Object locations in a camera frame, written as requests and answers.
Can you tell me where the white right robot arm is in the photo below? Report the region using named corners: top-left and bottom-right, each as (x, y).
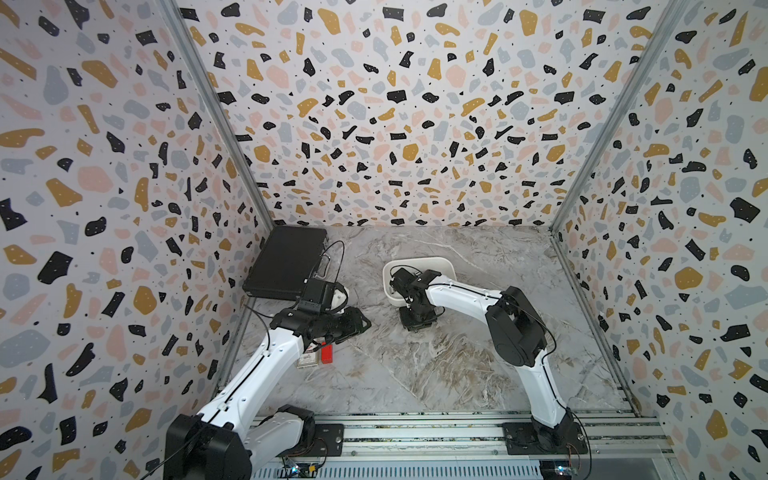
top-left (389, 267), bottom-right (589, 454)

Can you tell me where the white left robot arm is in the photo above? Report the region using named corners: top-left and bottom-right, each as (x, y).
top-left (160, 279), bottom-right (371, 479)

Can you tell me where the playing card box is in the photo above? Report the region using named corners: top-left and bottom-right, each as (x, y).
top-left (297, 352), bottom-right (321, 369)

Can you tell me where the white plastic storage box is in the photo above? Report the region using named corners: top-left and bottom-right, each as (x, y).
top-left (382, 256), bottom-right (457, 307)

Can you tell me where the red rectangular block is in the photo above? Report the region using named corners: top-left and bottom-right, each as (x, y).
top-left (320, 344), bottom-right (334, 365)

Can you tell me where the black tool case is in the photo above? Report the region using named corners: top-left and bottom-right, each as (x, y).
top-left (243, 226), bottom-right (327, 301)

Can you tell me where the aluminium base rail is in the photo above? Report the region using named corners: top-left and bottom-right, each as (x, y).
top-left (253, 411), bottom-right (685, 479)

